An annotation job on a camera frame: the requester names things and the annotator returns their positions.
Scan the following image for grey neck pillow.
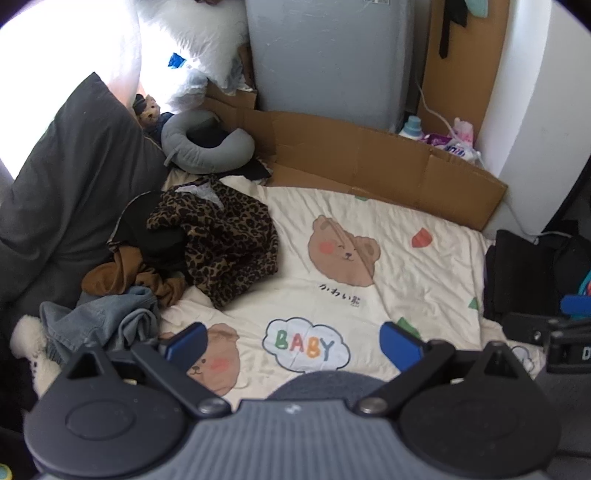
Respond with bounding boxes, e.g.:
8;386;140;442
161;110;256;175

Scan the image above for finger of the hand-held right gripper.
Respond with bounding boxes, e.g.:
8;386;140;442
560;294;591;320
502;313;561;344

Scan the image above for white detergent bottle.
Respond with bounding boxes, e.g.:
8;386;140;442
398;115;426;141

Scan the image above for brown garment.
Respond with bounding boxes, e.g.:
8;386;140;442
82;244;185;308

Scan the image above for brown cardboard wall panel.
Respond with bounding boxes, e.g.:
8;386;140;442
416;0;511;139

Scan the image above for grey cabinet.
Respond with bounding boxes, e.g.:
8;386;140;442
245;0;437;134

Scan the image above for dark grey pillow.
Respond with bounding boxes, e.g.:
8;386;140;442
0;71;169;324

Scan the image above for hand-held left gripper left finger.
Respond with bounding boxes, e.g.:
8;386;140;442
61;322;232;418

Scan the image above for white pillow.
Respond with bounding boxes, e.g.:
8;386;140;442
136;0;252;112

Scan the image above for black hanging strap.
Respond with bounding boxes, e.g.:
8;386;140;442
438;0;472;60

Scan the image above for plush doll toy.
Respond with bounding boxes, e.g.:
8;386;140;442
132;93;176;144

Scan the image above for black bag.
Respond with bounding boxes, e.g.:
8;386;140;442
482;228;591;324

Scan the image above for blue denim jeans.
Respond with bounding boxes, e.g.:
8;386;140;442
39;285;162;370

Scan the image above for black garment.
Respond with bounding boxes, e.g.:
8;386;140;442
108;191;190;273

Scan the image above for leopard print pants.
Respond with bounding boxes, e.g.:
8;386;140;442
147;178;281;311

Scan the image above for black cloth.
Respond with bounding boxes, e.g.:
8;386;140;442
222;157;275;185

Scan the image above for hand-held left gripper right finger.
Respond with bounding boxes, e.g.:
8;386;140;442
353;322;533;416

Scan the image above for brown cardboard sheet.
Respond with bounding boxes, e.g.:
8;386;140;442
203;85;509;232

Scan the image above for white cable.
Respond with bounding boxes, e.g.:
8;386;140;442
413;78;555;241

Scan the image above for cream bear print bed sheet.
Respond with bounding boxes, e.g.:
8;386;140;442
159;173;546;411

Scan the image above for white fleece garment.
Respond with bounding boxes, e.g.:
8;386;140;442
9;315;63;398

